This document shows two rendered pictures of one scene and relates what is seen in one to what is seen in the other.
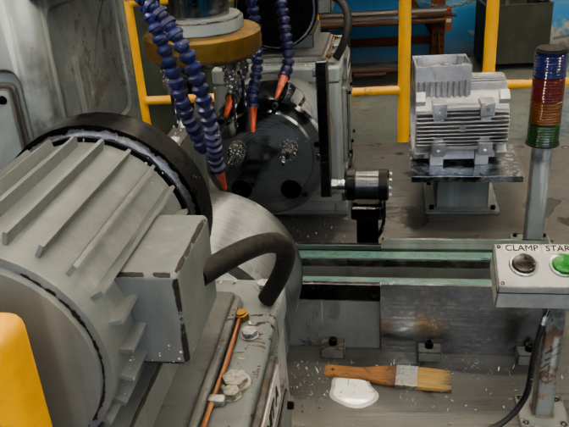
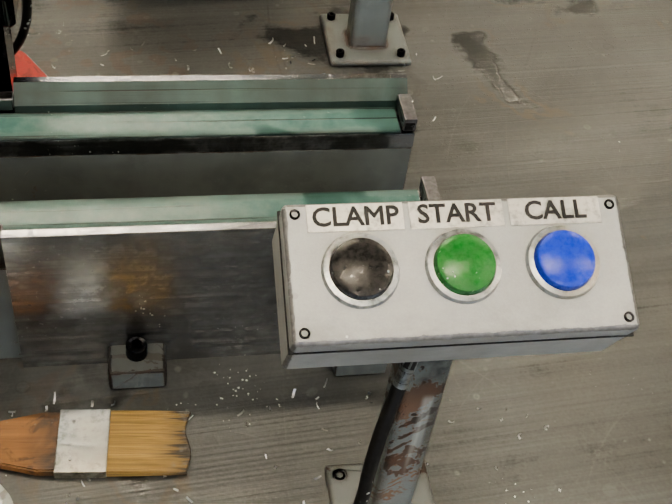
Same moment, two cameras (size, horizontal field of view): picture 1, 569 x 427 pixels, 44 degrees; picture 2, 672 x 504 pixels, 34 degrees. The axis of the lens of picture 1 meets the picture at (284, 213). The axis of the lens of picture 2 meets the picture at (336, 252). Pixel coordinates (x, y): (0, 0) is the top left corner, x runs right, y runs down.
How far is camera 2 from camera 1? 0.50 m
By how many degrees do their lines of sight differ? 28
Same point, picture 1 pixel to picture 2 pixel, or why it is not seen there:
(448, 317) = (178, 293)
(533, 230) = (369, 14)
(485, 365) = (265, 385)
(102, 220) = not seen: outside the picture
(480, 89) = not seen: outside the picture
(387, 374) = (35, 444)
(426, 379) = (129, 445)
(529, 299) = (372, 355)
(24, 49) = not seen: outside the picture
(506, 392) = (310, 459)
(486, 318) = (267, 288)
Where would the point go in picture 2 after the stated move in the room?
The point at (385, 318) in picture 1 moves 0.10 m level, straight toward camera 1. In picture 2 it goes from (25, 306) to (20, 432)
